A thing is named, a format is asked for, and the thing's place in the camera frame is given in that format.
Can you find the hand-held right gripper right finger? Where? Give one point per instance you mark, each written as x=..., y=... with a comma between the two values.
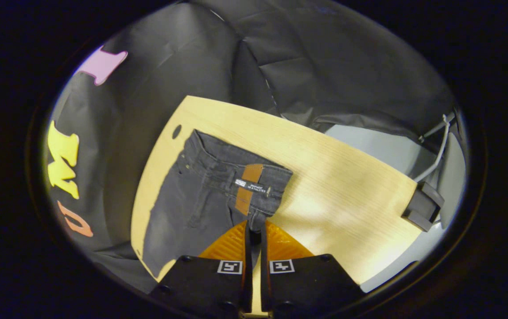
x=311, y=283

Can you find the dark grey jeans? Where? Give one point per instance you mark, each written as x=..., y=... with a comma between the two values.
x=200, y=199

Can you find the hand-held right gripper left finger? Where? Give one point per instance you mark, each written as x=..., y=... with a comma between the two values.
x=200, y=283

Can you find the black table clamp box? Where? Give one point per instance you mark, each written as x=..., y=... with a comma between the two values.
x=422, y=206

